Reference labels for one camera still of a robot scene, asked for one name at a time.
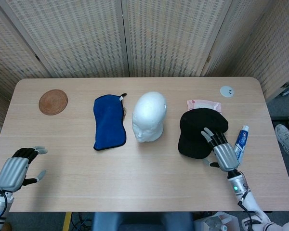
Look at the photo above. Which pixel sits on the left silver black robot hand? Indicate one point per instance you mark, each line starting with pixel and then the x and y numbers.
pixel 12 173

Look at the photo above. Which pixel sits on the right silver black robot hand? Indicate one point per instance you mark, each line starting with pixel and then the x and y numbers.
pixel 225 156

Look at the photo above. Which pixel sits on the black baseball cap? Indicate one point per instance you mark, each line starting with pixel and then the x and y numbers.
pixel 197 130

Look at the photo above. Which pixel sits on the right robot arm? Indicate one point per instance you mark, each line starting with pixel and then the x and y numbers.
pixel 245 197

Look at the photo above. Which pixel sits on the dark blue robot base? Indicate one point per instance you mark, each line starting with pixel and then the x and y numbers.
pixel 142 221

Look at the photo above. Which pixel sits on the blue white toothpaste tube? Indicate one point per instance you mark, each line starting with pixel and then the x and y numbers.
pixel 242 139

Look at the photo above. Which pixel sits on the pink white wet wipes pack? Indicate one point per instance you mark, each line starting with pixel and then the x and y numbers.
pixel 204 104

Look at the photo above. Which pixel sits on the white sneaker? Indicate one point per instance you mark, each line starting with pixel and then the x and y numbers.
pixel 285 138

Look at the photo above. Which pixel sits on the white plastic bag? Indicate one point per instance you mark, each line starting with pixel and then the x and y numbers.
pixel 216 222

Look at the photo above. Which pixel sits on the black table foot bar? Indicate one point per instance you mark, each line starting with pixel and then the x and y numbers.
pixel 285 118

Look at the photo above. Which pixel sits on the round woven rattan coaster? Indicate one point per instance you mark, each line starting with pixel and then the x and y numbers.
pixel 53 102

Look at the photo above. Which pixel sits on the white foam mannequin head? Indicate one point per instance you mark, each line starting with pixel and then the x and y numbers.
pixel 148 113

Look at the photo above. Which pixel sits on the blue cloth with black trim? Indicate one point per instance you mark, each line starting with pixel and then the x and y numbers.
pixel 108 122

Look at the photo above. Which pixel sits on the woven folding screen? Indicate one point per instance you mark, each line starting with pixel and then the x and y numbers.
pixel 86 36

